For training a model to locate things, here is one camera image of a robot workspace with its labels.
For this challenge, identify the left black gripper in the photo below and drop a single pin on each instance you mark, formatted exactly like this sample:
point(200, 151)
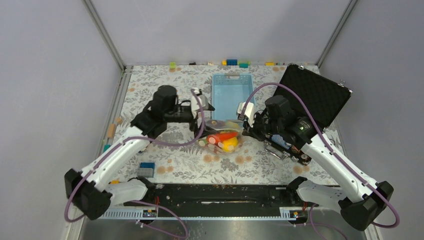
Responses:
point(202, 131)

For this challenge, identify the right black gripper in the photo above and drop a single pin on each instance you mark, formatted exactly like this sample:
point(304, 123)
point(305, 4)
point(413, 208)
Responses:
point(250, 126)

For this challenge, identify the clear dotted zip bag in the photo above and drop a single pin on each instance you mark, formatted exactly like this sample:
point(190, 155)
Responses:
point(219, 126)

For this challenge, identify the yellow bell pepper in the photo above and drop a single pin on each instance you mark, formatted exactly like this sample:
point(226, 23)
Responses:
point(230, 144)

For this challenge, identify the orange carrot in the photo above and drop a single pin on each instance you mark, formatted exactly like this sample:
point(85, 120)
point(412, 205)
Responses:
point(220, 137)

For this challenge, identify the light blue plastic basket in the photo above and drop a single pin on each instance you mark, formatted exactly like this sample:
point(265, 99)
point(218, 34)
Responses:
point(227, 91)

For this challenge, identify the black poker chip case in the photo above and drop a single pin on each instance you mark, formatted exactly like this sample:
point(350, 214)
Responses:
point(304, 101)

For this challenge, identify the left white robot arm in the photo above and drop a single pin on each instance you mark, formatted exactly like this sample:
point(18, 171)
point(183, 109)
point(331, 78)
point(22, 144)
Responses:
point(90, 189)

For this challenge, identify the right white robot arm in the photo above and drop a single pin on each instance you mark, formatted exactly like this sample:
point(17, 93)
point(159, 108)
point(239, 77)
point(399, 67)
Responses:
point(360, 199)

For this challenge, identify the blue toy brick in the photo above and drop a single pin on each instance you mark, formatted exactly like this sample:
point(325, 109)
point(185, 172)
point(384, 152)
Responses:
point(231, 62)

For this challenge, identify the blue grey toy block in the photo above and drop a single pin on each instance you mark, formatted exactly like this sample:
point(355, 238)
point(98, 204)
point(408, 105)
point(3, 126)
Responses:
point(146, 170)

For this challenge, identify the wooden block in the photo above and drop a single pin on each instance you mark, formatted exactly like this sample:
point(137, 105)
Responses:
point(111, 131)

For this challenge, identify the teal toy block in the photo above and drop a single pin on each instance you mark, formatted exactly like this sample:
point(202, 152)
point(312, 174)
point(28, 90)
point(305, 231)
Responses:
point(106, 147)

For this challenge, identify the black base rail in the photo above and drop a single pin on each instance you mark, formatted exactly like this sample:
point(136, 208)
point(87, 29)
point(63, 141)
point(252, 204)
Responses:
point(207, 201)

